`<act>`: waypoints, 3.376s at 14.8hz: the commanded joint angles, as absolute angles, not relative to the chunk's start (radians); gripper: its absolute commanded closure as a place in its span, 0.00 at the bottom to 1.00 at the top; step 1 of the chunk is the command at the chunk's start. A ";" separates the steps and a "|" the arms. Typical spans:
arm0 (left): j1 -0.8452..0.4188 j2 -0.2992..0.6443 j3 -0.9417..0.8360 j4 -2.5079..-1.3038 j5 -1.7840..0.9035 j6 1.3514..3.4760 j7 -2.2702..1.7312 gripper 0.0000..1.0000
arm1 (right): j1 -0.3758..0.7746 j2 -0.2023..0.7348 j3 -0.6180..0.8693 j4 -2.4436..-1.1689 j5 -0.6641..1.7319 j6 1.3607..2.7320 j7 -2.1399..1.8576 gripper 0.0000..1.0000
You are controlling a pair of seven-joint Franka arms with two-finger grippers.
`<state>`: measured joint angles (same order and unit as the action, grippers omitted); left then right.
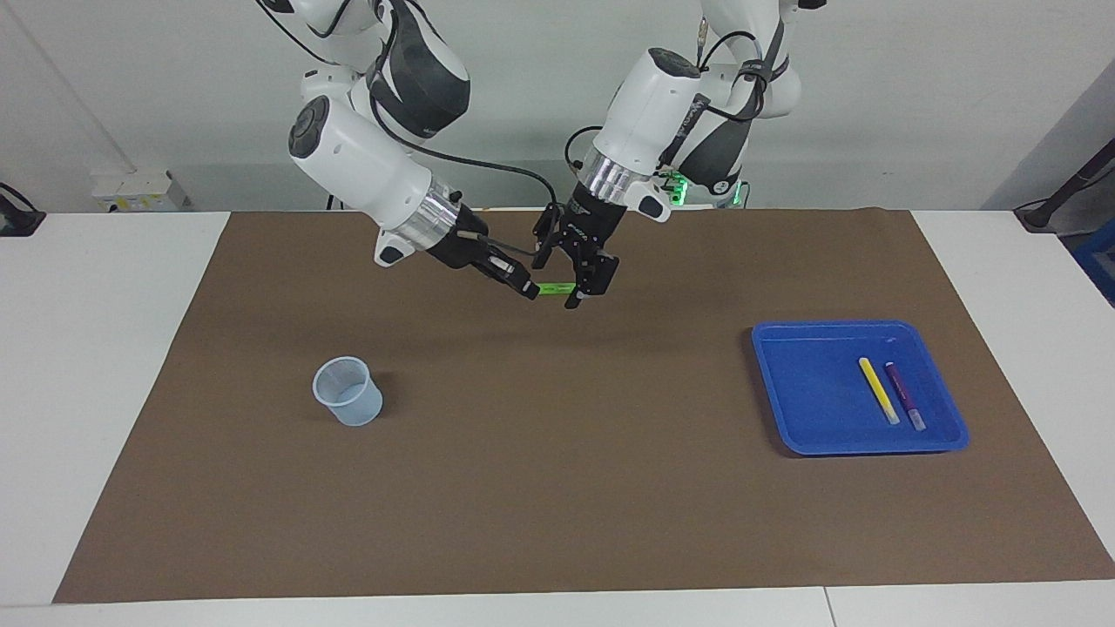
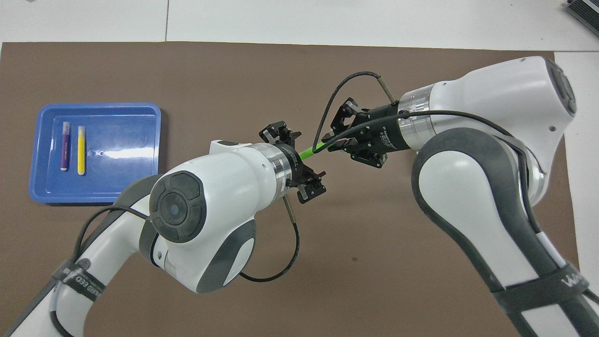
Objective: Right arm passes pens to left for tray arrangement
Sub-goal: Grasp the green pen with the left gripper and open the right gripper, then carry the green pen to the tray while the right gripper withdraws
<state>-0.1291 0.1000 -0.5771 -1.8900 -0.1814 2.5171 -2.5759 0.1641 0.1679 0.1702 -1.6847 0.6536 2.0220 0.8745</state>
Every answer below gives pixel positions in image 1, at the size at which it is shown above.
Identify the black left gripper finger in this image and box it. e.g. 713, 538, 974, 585
564, 250, 622, 311
531, 205, 568, 271

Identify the yellow pen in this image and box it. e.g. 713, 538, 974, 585
858, 357, 902, 426

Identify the purple pen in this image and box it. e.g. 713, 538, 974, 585
884, 361, 928, 433

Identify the blue plastic tray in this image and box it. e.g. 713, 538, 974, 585
752, 319, 970, 456

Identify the brown table mat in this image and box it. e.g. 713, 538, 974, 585
52, 207, 1115, 604

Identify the translucent plastic measuring cup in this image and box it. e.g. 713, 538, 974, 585
313, 355, 383, 428

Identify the black clamp base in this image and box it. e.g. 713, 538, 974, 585
0, 183, 46, 238

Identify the blue crate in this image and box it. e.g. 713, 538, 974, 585
1073, 222, 1115, 306

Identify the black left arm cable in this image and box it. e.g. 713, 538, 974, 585
564, 17, 785, 171

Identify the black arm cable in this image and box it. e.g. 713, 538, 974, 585
261, 0, 560, 258
564, 17, 785, 171

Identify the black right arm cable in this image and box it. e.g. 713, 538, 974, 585
261, 0, 560, 258

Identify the white wall socket box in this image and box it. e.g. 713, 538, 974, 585
91, 170, 188, 212

